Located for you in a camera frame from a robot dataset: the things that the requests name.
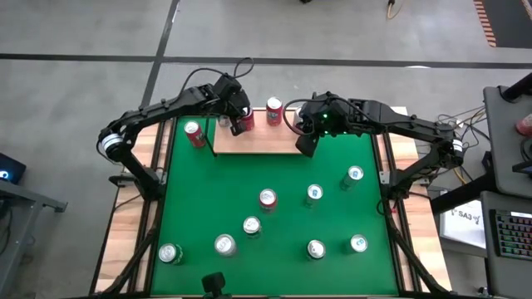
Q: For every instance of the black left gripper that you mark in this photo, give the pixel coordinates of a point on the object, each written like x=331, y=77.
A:
x=237, y=126

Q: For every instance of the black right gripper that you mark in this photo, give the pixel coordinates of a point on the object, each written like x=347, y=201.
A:
x=308, y=146

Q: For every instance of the red can with black label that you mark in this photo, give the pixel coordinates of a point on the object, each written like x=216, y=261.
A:
x=249, y=120

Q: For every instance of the green Sprite can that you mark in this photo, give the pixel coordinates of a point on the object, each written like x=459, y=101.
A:
x=168, y=252
x=316, y=248
x=252, y=225

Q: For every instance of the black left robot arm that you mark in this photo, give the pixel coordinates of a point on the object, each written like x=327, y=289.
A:
x=166, y=109

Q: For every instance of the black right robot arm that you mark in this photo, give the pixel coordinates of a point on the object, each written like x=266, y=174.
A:
x=407, y=124

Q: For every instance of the wooden shelf board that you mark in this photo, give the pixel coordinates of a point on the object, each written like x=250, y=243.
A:
x=266, y=139

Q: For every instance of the dark red soda can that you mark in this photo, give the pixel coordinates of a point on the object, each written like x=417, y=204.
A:
x=195, y=135

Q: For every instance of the green can right middle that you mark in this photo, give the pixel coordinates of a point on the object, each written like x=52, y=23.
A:
x=314, y=192

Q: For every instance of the orange-red Fanta can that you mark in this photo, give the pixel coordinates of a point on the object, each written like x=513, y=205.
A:
x=268, y=197

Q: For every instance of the green can bottom right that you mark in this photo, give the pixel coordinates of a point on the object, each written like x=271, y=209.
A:
x=358, y=243

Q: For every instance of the silver and red soda can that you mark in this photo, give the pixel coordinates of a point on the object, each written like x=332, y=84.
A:
x=225, y=244

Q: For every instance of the green table mat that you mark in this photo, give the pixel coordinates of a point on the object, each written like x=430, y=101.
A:
x=282, y=270

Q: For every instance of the black desk support beam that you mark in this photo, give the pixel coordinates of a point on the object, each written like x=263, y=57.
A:
x=457, y=195

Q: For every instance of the black webcam on stand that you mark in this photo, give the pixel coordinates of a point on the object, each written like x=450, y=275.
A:
x=214, y=284

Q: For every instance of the white SA3 sign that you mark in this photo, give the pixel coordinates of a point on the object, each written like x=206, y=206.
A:
x=461, y=226

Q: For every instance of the grey side table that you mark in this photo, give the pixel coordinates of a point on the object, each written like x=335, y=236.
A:
x=41, y=200

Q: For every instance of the black stand pole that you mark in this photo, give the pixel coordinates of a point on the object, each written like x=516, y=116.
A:
x=517, y=89

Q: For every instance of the pink drink can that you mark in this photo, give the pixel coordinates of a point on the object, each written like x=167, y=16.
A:
x=525, y=124

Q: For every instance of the black backlit keyboard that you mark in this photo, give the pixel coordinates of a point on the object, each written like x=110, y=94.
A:
x=513, y=234

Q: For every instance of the black device blue light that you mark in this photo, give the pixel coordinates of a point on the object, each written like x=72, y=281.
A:
x=14, y=166

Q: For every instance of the black floor mat orange stripes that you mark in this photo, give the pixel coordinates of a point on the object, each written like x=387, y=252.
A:
x=511, y=21

